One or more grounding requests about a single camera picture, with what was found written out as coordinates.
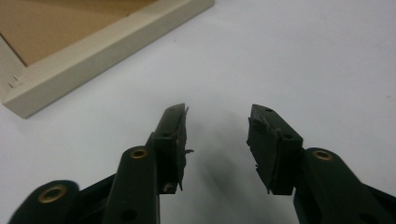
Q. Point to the brown fibreboard backing board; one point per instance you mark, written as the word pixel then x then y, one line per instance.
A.
pixel 53 25

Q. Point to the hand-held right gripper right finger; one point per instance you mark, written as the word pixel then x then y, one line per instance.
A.
pixel 274 155

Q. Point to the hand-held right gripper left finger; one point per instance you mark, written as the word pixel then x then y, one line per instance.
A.
pixel 169 137

